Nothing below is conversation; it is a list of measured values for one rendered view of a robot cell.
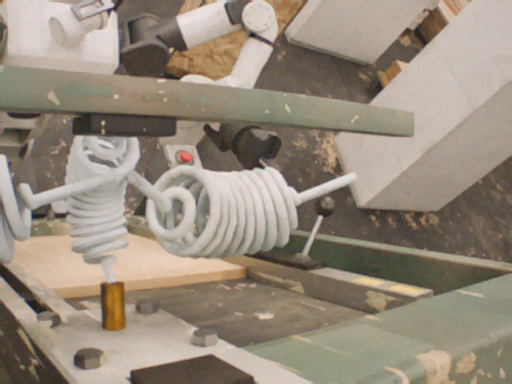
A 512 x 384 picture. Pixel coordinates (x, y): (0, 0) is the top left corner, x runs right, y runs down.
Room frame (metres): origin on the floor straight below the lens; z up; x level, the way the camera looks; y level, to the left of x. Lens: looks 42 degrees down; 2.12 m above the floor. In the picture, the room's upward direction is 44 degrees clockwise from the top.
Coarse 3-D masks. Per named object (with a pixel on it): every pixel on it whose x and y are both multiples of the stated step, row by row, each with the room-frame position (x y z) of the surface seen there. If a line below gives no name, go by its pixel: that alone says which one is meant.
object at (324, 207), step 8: (320, 200) 0.73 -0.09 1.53; (328, 200) 0.74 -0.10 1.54; (320, 208) 0.72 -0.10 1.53; (328, 208) 0.73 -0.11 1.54; (320, 216) 0.72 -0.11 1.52; (328, 216) 0.73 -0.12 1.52; (320, 224) 0.71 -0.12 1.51; (312, 232) 0.69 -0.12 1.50; (312, 240) 0.68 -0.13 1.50; (304, 248) 0.67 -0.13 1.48; (296, 256) 0.65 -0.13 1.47; (304, 256) 0.65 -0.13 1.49
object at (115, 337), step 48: (96, 144) 0.18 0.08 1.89; (96, 192) 0.18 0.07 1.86; (96, 240) 0.17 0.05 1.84; (0, 288) 0.22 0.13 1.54; (48, 288) 0.25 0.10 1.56; (0, 336) 0.18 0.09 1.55; (48, 336) 0.12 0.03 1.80; (96, 336) 0.14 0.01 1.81; (144, 336) 0.16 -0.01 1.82; (192, 336) 0.17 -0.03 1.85
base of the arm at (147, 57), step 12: (120, 24) 0.98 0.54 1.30; (120, 48) 0.90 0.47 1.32; (132, 48) 0.91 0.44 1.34; (144, 48) 0.93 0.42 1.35; (156, 48) 0.95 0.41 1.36; (168, 48) 0.98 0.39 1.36; (132, 60) 0.91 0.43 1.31; (144, 60) 0.93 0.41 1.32; (156, 60) 0.95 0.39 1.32; (168, 60) 0.97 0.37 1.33; (132, 72) 0.92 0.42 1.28; (144, 72) 0.94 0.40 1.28; (156, 72) 0.96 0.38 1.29
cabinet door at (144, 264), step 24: (48, 240) 0.62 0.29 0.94; (72, 240) 0.66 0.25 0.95; (144, 240) 0.77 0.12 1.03; (24, 264) 0.43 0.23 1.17; (48, 264) 0.46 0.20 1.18; (72, 264) 0.49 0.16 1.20; (120, 264) 0.55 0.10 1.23; (144, 264) 0.58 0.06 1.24; (168, 264) 0.60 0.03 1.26; (192, 264) 0.63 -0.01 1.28; (216, 264) 0.65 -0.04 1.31; (72, 288) 0.38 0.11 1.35; (96, 288) 0.41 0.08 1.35; (144, 288) 0.48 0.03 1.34
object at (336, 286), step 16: (128, 224) 0.86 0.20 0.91; (144, 224) 0.88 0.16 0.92; (240, 256) 0.68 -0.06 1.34; (256, 272) 0.65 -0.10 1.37; (272, 272) 0.64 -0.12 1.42; (288, 272) 0.63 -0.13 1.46; (304, 272) 0.62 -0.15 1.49; (320, 272) 0.62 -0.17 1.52; (336, 272) 0.63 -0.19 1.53; (288, 288) 0.61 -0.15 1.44; (304, 288) 0.60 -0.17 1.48; (320, 288) 0.60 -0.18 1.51; (336, 288) 0.59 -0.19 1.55; (352, 288) 0.58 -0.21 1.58; (368, 288) 0.57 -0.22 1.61; (384, 288) 0.57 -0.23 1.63; (416, 288) 0.59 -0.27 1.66; (352, 304) 0.57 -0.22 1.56; (368, 304) 0.56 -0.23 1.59; (384, 304) 0.55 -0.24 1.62; (400, 304) 0.54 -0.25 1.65
